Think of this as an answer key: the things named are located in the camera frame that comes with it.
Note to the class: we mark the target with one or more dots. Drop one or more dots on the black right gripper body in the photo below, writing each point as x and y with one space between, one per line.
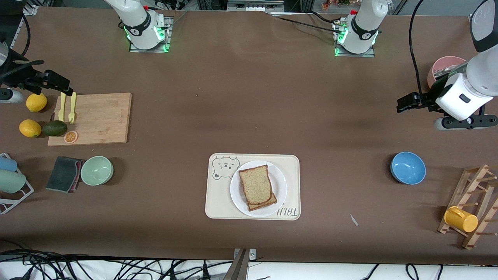
20 79

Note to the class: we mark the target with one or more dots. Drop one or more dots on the brown toast slice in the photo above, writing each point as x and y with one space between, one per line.
272 201

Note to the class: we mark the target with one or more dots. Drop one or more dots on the seeded bread slice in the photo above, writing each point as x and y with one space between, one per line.
255 184

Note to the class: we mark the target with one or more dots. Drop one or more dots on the white round plate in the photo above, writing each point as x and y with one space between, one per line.
237 194

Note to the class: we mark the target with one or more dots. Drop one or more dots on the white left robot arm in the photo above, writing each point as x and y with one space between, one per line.
363 23

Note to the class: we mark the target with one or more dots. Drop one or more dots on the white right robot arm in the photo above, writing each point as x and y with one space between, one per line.
136 23

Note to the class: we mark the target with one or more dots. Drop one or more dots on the yellow lemon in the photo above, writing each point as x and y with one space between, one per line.
30 128
36 102

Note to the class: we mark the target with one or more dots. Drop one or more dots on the pink bowl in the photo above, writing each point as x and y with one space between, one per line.
432 76

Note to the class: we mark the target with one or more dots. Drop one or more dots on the yellow plastic knife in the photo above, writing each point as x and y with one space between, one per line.
62 109

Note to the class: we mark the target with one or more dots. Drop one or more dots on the metal scoop spoon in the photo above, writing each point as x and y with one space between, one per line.
447 70

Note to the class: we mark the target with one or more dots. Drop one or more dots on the yellow plastic fork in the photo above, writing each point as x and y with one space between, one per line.
72 116

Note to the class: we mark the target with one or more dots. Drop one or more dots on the dark green avocado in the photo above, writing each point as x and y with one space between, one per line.
54 128

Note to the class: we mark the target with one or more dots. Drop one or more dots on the orange slice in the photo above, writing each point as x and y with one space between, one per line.
71 137

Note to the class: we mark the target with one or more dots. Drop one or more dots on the wooden cutting board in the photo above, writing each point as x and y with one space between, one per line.
101 120

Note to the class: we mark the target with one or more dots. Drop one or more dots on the blue bowl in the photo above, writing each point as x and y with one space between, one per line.
408 168

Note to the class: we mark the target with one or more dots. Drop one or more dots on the light blue cup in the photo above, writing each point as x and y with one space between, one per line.
7 164

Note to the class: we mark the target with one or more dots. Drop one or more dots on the dark grey cloth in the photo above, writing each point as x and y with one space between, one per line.
62 175

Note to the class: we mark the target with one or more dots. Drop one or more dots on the pale green bowl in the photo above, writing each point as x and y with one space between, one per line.
96 171

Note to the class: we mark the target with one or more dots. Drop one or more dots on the wooden cup rack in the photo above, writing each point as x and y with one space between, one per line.
460 197

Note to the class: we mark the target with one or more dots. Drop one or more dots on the pale green cup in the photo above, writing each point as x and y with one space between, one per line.
11 181

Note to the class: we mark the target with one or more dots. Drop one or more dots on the yellow mug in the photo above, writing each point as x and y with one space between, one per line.
463 220

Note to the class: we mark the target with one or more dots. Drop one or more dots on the grey tape scrap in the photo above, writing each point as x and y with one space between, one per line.
353 219

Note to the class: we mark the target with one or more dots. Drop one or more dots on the silver metal bar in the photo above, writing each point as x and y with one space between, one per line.
255 5

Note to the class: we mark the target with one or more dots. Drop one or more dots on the cream tray with bear print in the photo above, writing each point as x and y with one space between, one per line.
218 202

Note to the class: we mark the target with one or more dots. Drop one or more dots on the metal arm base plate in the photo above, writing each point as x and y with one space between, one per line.
352 55
170 35

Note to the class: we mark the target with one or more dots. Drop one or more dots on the grey metal camera post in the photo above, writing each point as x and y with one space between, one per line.
239 268

